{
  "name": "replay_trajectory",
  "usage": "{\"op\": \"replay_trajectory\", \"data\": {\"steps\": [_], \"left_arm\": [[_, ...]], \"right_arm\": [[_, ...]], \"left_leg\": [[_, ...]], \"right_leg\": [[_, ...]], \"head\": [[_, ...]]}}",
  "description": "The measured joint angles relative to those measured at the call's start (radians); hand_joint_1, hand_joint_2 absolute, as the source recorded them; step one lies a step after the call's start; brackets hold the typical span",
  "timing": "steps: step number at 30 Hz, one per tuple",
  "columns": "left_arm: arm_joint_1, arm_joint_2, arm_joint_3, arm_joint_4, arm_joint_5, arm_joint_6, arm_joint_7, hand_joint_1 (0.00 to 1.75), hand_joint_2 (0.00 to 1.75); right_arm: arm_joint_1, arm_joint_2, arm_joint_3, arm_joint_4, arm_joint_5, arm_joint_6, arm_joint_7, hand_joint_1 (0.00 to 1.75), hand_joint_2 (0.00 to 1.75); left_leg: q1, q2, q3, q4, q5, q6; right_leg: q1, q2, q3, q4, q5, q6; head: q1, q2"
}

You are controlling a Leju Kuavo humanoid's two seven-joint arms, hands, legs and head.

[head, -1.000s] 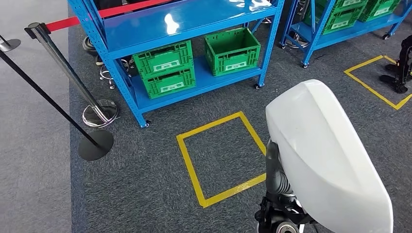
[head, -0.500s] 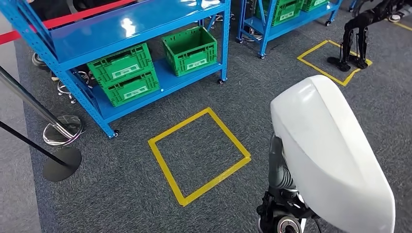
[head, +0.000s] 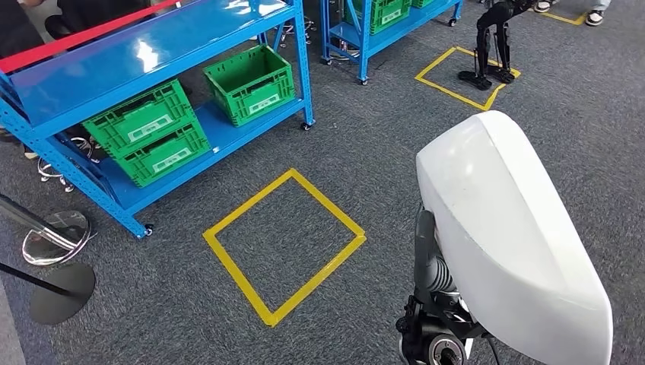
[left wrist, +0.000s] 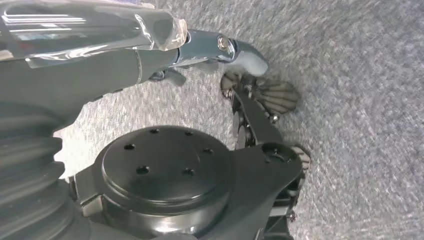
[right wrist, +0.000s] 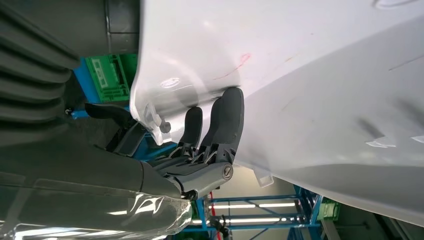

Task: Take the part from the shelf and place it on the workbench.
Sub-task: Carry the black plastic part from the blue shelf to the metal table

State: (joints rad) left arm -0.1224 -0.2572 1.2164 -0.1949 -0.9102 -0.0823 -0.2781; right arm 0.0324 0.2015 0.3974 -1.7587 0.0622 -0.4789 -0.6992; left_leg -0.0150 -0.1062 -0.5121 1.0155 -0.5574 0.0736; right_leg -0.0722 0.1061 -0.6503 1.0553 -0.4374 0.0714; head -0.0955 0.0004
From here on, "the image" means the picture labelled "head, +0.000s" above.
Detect chrome chair base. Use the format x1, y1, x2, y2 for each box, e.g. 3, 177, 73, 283
36, 135, 104, 194

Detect green folded plastic crate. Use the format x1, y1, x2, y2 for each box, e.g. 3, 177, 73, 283
114, 120, 212, 189
81, 78, 198, 160

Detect person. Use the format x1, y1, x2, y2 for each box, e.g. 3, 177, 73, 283
532, 0, 613, 27
0, 0, 47, 59

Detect red barrier belt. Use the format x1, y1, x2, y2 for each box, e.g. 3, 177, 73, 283
0, 0, 183, 75

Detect yellow floor tape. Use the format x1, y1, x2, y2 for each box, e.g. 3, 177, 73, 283
538, 11, 589, 27
202, 168, 367, 329
415, 46, 523, 113

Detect white plastic shell part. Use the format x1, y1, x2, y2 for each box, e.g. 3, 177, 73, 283
415, 109, 615, 365

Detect blue metal shelf rack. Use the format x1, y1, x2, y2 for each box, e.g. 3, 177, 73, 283
319, 0, 463, 86
0, 0, 316, 240

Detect black humanoid robot legs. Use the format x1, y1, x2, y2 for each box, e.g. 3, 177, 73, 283
457, 0, 536, 92

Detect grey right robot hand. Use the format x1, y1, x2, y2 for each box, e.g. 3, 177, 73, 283
413, 208, 438, 294

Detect black curved stanchion pole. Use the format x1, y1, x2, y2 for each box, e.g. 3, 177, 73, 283
0, 262, 97, 326

